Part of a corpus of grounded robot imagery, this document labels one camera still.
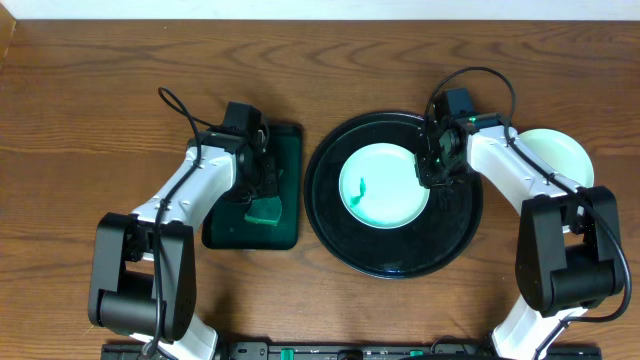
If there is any green sponge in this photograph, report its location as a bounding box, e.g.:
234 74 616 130
244 196 283 226

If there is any pale green plate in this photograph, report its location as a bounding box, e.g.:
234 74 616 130
338 143 430 230
519 129 595 188

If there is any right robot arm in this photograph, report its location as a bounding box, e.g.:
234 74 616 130
416 114 632 359

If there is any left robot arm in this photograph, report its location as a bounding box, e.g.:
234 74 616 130
88 132 278 359

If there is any rectangular black water tray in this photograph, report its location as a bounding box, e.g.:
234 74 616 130
202 125 302 250

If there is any round black tray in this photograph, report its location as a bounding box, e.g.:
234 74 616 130
304 112 483 279

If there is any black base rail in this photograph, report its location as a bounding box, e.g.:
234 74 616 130
100 337 603 360

